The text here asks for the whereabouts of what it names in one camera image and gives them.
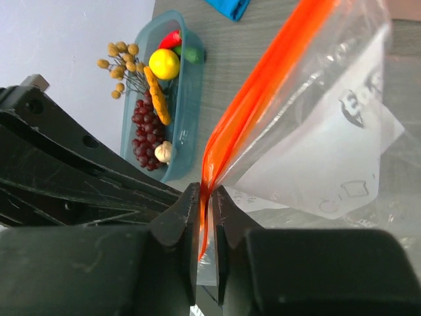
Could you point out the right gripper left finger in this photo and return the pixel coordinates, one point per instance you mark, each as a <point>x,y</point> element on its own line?
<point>178,227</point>

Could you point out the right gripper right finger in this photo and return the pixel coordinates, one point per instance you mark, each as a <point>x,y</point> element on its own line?
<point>231,225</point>

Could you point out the garlic bulb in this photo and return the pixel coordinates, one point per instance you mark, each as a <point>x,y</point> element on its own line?
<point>163,152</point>

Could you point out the purple grape bunch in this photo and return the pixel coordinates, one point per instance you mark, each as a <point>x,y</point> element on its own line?
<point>150,133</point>

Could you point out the clear zip bag orange zipper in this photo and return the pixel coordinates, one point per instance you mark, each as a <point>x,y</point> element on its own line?
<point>324,133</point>

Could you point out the orange ginger-like food piece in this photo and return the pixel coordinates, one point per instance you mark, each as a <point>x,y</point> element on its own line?
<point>157,96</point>

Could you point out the yellow lemon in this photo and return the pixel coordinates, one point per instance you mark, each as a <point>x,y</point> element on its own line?
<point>165,64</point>

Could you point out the green chili pepper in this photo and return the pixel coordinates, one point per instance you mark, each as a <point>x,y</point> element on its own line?
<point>191,54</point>

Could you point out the red chili pepper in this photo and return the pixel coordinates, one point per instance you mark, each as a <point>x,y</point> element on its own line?
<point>171,40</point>

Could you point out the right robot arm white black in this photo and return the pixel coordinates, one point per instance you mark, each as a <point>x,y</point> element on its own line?
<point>85,232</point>

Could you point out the teal plastic food tray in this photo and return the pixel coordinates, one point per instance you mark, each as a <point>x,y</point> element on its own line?
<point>183,94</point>

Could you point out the blue folded cloth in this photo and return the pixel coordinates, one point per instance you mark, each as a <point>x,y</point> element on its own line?
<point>231,9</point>

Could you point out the pink compartment organizer box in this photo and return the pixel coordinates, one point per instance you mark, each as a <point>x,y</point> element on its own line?
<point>405,9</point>

